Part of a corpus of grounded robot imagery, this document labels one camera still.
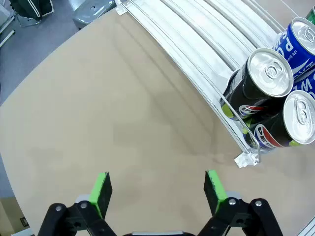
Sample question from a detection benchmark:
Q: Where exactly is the white wire can dispenser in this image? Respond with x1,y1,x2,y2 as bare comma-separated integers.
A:
114,0,315,169

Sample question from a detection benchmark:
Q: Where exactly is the black Pepsi can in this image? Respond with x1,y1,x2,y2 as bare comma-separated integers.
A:
242,89,315,152
220,47,295,121

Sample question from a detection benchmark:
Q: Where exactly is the dark jacket with white stripes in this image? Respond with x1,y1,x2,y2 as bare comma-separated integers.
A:
8,0,55,22

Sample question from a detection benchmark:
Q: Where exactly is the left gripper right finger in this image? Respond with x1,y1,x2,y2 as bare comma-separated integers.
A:
198,169,284,236

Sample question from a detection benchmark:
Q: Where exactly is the grey plastic stool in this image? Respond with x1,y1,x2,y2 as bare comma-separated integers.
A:
72,0,118,30

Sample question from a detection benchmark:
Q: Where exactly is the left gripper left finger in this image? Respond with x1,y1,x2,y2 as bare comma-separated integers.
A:
37,172,118,236

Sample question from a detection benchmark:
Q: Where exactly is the blue Pocari Sweat can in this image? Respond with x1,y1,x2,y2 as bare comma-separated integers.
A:
270,16,315,79
292,67,315,96

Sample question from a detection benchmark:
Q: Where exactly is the metal frame chair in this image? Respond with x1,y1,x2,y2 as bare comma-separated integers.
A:
18,13,42,28

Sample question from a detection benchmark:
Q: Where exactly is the brown cardboard box with label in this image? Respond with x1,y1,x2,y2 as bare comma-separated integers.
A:
0,196,32,236

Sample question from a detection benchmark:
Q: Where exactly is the white slatted robot platform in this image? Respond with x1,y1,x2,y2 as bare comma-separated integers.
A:
294,216,315,236

